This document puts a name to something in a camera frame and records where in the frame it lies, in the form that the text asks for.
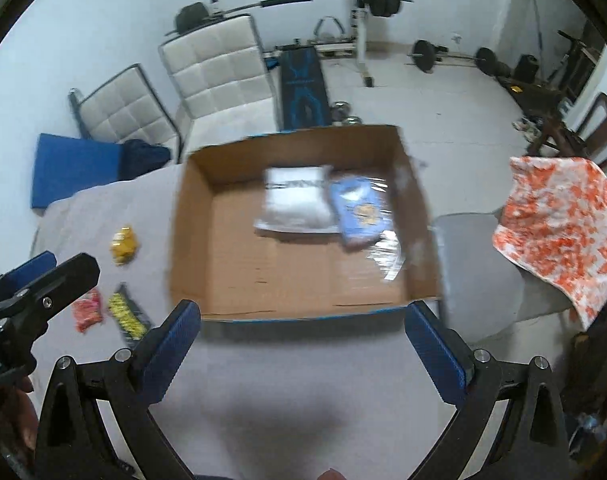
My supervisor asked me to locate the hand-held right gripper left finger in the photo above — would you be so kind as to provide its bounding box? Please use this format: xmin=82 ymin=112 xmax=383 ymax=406
xmin=33 ymin=299 xmax=204 ymax=480

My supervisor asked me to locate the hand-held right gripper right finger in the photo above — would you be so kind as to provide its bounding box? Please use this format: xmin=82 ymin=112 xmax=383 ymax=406
xmin=404 ymin=300 xmax=570 ymax=480

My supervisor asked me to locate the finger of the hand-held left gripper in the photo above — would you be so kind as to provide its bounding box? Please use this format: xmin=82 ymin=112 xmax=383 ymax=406
xmin=0 ymin=254 xmax=101 ymax=342
xmin=0 ymin=251 xmax=58 ymax=295

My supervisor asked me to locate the red snack packet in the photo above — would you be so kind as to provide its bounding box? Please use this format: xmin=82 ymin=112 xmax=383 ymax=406
xmin=72 ymin=288 xmax=105 ymax=333

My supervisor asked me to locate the yellow and black packet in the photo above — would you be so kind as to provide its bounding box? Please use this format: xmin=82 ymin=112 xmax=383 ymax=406
xmin=107 ymin=284 xmax=153 ymax=346

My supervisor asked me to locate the yellow snack packet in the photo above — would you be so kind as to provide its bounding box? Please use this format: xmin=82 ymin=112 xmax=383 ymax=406
xmin=109 ymin=226 xmax=140 ymax=266

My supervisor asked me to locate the cardboard box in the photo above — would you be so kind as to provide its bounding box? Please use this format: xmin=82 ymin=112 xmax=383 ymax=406
xmin=169 ymin=124 xmax=445 ymax=322

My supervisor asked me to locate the blue soft packet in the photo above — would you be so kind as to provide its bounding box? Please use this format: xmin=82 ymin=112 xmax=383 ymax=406
xmin=328 ymin=175 xmax=397 ymax=251

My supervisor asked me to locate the white soft packet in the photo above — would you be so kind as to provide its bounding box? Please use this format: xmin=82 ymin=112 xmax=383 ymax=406
xmin=253 ymin=164 xmax=337 ymax=235

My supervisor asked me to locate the person's left hand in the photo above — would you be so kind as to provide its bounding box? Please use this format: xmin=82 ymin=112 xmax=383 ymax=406
xmin=0 ymin=377 xmax=40 ymax=463

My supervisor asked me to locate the grey chair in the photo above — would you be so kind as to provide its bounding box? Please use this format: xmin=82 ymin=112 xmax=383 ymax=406
xmin=433 ymin=210 xmax=574 ymax=341

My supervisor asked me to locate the blue foam mat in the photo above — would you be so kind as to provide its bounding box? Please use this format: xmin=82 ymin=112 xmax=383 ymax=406
xmin=30 ymin=132 xmax=129 ymax=211

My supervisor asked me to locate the clear plastic packet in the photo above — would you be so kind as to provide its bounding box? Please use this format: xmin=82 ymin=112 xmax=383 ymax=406
xmin=366 ymin=230 xmax=407 ymax=283

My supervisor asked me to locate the small white padded chair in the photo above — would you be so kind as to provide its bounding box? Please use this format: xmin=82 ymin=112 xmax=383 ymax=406
xmin=68 ymin=63 xmax=184 ymax=163

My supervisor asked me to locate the orange and white cloth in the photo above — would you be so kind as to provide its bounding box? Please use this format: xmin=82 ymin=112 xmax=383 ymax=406
xmin=492 ymin=156 xmax=607 ymax=331

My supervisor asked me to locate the dark wooden chair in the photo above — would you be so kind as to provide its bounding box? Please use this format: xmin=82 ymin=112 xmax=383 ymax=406
xmin=526 ymin=92 xmax=607 ymax=171

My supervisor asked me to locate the large white padded chair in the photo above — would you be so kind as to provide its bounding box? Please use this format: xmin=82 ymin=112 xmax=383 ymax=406
xmin=158 ymin=14 xmax=279 ymax=161

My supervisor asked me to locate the chrome dumbbell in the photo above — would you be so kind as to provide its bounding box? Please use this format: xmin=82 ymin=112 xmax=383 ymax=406
xmin=331 ymin=101 xmax=364 ymax=127

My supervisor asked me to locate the black weight bench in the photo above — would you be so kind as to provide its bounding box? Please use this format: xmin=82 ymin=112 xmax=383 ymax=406
xmin=263 ymin=42 xmax=334 ymax=128

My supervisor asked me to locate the short barbell with plates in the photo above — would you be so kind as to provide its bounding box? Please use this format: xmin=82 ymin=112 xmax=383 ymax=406
xmin=408 ymin=39 xmax=509 ymax=77

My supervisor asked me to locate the white barbell rack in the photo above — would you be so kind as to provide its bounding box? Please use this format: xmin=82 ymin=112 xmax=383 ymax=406
xmin=348 ymin=0 xmax=377 ymax=88

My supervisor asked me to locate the grey cable handle attachment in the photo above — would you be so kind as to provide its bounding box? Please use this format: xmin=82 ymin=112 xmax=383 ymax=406
xmin=313 ymin=16 xmax=349 ymax=43

